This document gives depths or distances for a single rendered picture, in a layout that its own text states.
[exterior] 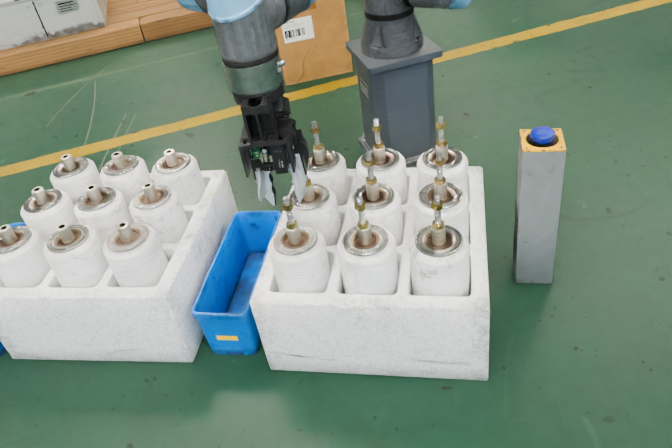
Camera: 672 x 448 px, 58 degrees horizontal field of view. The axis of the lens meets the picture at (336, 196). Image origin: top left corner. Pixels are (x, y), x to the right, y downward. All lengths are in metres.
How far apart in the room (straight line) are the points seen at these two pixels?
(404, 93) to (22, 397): 1.03
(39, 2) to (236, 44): 2.11
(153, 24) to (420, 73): 1.55
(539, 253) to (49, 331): 0.94
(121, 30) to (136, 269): 1.78
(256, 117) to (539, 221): 0.58
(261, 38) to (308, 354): 0.57
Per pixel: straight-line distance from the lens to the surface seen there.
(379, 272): 0.97
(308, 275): 1.01
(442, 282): 0.97
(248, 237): 1.37
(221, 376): 1.18
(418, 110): 1.53
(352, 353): 1.08
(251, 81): 0.80
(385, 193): 1.08
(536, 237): 1.19
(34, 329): 1.31
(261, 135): 0.82
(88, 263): 1.18
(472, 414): 1.07
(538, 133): 1.08
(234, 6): 0.77
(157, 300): 1.11
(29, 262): 1.25
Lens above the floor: 0.89
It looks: 36 degrees down
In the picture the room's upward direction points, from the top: 10 degrees counter-clockwise
